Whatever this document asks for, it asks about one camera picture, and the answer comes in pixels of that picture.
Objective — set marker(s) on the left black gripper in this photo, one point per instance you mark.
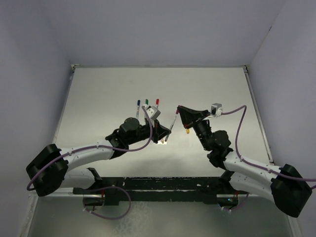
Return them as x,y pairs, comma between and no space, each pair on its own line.
159,131

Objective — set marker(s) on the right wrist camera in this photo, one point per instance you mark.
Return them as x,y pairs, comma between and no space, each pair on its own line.
216,110

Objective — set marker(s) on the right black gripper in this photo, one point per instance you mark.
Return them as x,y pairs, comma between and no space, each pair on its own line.
188,116

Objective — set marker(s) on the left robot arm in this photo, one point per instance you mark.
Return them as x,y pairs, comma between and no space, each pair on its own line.
54,167

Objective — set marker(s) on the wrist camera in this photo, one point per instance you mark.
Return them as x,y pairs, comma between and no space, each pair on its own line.
152,112
216,110

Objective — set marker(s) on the magenta pen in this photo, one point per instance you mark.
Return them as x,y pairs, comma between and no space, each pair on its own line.
171,127

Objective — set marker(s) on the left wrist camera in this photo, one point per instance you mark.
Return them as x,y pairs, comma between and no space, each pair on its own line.
152,112

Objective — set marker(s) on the blue pen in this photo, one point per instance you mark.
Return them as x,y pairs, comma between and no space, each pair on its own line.
137,112

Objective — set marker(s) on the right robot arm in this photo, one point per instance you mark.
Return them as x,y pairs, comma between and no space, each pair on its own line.
283,186

